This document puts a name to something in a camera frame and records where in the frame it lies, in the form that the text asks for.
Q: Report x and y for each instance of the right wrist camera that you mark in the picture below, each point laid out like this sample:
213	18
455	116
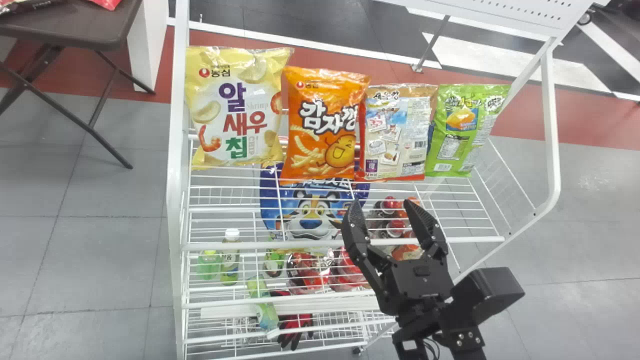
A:
492	295

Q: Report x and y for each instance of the dark side table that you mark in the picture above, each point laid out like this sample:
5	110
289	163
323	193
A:
75	25

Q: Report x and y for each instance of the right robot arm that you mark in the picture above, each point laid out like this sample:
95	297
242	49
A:
450	340

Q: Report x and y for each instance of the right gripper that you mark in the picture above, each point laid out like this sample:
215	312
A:
415	282

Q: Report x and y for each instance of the red bottle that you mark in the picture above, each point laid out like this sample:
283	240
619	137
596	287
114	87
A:
390	205
396	229

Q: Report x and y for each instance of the beige snack packet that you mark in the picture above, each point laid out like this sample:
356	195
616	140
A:
397	135

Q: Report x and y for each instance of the yellow snack packet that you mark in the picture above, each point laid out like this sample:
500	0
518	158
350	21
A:
235	105

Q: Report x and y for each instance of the green snack packet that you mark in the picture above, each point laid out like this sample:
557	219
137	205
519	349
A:
462	127

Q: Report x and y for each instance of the red snack packet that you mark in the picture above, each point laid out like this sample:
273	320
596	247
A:
349	274
310	272

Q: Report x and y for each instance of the blue cereal bag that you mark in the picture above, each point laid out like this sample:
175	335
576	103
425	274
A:
312	210

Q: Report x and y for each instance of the green bottle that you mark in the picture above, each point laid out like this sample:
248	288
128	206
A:
208	264
263	307
230	257

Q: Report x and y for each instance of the orange snack packet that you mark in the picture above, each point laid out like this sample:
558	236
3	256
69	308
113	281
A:
320	125

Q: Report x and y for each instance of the red black gloves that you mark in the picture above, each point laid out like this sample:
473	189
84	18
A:
294	327

